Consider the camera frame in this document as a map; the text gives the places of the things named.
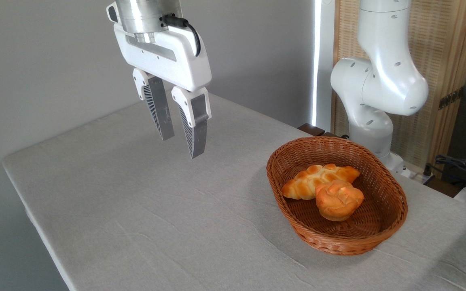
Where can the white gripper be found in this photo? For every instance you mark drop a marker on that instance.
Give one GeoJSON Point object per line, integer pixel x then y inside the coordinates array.
{"type": "Point", "coordinates": [180, 60]}

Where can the orange muffin bread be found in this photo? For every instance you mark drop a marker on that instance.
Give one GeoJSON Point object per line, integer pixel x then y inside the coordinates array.
{"type": "Point", "coordinates": [338, 200]}

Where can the braided bread loaf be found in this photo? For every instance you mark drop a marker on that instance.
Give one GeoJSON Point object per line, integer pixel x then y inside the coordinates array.
{"type": "Point", "coordinates": [306, 182]}

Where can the grey tablecloth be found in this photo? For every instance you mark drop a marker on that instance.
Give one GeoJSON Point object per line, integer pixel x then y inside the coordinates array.
{"type": "Point", "coordinates": [176, 222]}

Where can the dark brown wooden furniture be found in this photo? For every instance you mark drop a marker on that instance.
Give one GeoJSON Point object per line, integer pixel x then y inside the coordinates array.
{"type": "Point", "coordinates": [310, 129]}

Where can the brown wicker basket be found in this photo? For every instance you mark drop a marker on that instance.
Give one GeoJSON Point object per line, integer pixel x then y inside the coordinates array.
{"type": "Point", "coordinates": [350, 238]}

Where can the white power strip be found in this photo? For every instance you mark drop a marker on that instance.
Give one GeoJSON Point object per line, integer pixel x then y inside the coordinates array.
{"type": "Point", "coordinates": [421, 177]}

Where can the wooden bamboo screen panel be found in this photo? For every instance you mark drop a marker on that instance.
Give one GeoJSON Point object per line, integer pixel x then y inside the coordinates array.
{"type": "Point", "coordinates": [439, 40]}

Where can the brass hinge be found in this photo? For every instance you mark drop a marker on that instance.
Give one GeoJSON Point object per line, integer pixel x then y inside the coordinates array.
{"type": "Point", "coordinates": [451, 98]}

